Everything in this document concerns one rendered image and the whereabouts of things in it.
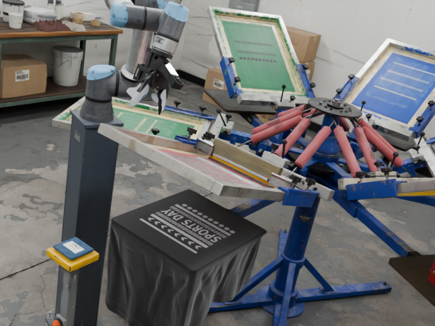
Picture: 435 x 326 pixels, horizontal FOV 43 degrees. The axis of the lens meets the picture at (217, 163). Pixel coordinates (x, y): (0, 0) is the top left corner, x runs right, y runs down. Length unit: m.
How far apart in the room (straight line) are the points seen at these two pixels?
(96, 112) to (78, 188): 0.37
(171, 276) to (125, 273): 0.26
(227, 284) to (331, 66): 4.70
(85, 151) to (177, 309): 0.82
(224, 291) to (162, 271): 0.32
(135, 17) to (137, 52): 0.53
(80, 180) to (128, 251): 0.50
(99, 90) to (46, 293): 1.39
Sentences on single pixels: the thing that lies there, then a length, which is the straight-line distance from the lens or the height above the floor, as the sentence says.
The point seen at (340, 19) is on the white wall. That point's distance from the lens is 6.65.
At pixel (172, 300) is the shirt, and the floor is 0.76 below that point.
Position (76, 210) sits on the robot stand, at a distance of 2.66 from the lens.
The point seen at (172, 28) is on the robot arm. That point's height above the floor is 1.76.
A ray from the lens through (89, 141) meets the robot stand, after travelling 2.49.
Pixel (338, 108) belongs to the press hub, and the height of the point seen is 1.31.
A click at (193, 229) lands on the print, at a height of 0.95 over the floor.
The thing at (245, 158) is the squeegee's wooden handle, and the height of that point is 1.18.
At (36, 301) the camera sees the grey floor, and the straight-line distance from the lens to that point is 3.33.
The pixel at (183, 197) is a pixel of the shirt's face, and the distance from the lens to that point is 2.48.
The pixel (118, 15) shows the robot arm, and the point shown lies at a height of 1.76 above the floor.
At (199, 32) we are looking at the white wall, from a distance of 7.76.
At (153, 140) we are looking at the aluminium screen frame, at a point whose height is 1.23.
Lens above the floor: 2.08
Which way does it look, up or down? 23 degrees down
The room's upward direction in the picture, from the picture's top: 11 degrees clockwise
